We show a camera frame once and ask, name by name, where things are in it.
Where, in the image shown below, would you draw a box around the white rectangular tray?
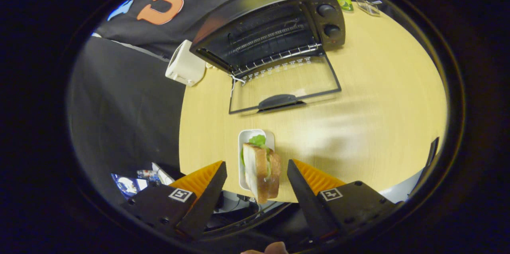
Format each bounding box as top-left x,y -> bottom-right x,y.
238,129 -> 275,191

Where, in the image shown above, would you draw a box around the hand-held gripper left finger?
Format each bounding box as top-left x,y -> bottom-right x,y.
120,161 -> 228,240

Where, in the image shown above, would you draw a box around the white string tie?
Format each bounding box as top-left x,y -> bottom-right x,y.
229,74 -> 246,98

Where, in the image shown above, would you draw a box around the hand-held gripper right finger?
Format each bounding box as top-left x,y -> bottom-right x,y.
287,159 -> 401,242

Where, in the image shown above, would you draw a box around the black toaster oven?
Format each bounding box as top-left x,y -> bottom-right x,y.
189,0 -> 346,115

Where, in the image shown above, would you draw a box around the blue white packaging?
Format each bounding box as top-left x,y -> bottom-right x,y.
111,162 -> 176,199

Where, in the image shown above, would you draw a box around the white pop-up toaster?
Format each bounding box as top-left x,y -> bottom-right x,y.
165,39 -> 207,87

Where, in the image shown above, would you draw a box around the wire mesh holder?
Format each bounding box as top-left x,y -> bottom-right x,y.
355,0 -> 381,17

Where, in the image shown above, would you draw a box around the black clamp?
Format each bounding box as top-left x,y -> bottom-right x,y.
408,137 -> 440,197

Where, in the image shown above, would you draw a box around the lettuce sandwich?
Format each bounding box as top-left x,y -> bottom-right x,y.
240,134 -> 282,205

